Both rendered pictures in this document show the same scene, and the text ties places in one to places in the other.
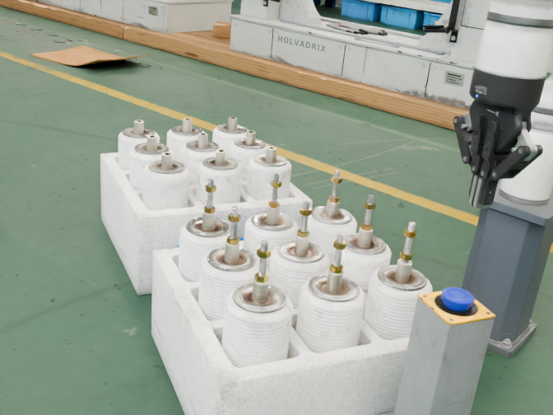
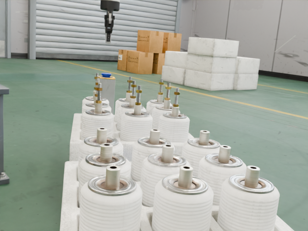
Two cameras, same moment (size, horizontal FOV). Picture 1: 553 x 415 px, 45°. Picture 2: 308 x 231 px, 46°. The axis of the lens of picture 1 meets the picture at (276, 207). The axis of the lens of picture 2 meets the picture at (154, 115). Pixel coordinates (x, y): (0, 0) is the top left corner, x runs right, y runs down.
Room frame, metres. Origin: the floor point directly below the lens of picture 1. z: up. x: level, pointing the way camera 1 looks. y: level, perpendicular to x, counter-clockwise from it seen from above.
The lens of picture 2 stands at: (2.10, 0.31, 0.48)
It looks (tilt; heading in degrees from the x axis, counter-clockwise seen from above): 12 degrees down; 194
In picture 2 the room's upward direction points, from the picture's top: 5 degrees clockwise
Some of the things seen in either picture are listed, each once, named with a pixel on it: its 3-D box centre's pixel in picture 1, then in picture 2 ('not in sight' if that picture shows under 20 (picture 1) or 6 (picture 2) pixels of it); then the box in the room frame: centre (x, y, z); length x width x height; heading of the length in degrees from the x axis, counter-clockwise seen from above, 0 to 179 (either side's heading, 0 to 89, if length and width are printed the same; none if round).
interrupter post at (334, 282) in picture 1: (334, 280); (129, 97); (0.85, -0.10, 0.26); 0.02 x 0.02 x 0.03
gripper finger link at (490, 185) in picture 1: (494, 186); not in sight; (0.71, -0.24, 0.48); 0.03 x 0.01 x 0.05; 25
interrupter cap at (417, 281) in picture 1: (401, 277); (96, 99); (0.90, -0.20, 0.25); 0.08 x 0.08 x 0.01
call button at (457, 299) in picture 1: (457, 300); (106, 75); (0.73, -0.24, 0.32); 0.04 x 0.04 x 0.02
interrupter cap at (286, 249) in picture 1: (300, 252); (132, 107); (0.96, -0.05, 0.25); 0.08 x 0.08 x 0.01
